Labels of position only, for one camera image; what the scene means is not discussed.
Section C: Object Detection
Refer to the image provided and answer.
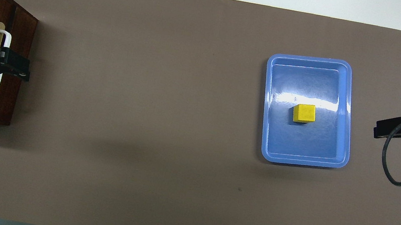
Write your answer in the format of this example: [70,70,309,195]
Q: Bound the yellow block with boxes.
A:
[291,102,318,126]

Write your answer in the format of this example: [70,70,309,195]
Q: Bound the brown table mat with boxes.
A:
[0,0,401,225]

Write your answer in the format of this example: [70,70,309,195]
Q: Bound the blue plastic tray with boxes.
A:
[251,48,365,175]

